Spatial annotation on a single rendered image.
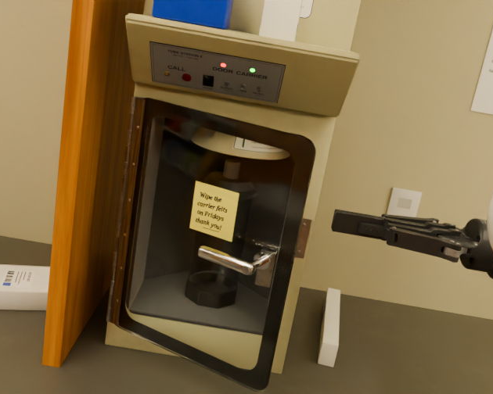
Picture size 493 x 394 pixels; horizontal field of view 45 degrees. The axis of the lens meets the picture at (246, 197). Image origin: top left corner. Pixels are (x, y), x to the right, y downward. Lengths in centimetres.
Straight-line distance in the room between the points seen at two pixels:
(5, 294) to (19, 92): 51
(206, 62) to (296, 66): 13
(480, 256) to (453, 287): 68
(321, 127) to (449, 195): 60
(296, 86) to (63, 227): 41
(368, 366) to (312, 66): 62
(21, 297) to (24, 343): 12
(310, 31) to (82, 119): 36
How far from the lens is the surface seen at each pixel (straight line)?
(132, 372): 105
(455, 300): 159
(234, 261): 83
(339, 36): 94
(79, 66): 89
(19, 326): 117
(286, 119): 95
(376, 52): 139
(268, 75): 86
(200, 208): 90
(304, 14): 94
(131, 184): 97
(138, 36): 86
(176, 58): 87
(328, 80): 86
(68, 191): 93
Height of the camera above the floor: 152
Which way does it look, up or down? 16 degrees down
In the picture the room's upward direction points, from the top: 10 degrees clockwise
